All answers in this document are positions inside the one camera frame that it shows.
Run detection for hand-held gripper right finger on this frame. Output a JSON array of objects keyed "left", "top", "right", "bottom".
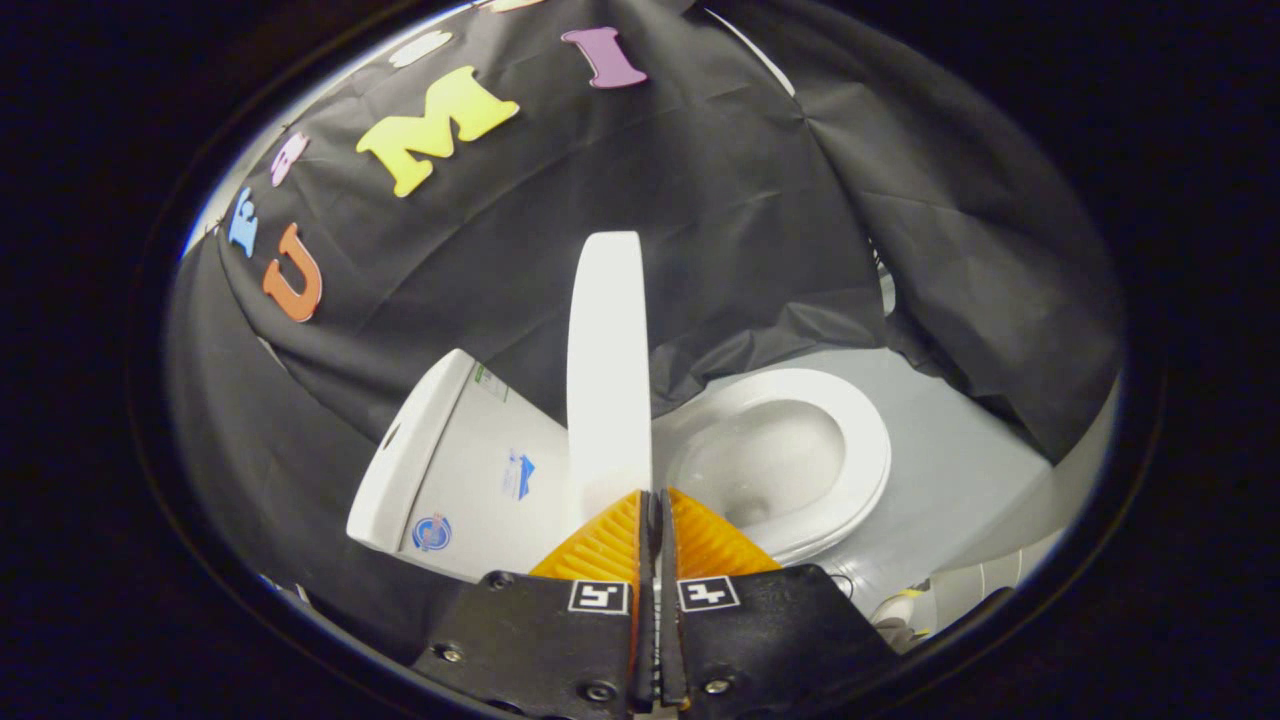
[{"left": 660, "top": 487, "right": 901, "bottom": 719}]

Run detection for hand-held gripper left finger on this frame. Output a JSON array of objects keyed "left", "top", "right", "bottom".
[{"left": 410, "top": 490, "right": 653, "bottom": 719}]

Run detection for white toilet bowl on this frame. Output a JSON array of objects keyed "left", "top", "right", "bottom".
[{"left": 690, "top": 400, "right": 883, "bottom": 568}]

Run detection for white toilet seat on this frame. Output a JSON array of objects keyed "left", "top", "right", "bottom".
[{"left": 663, "top": 368, "right": 893, "bottom": 563}]

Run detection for black backdrop cloth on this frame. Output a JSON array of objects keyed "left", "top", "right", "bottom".
[{"left": 165, "top": 0, "right": 1126, "bottom": 663}]

